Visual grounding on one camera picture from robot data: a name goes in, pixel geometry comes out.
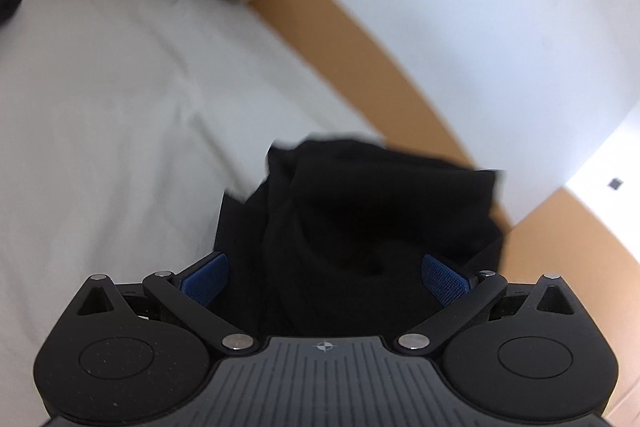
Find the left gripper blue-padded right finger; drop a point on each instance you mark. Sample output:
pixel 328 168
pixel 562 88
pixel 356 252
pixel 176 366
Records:
pixel 462 301

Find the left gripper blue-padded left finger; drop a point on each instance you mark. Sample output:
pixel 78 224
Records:
pixel 186 295

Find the small black garment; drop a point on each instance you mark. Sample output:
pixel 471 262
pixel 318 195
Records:
pixel 332 242

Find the wooden bed footboard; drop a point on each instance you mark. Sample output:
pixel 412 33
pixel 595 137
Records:
pixel 561 236

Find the white bed sheet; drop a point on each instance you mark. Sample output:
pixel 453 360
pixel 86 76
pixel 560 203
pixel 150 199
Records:
pixel 123 122

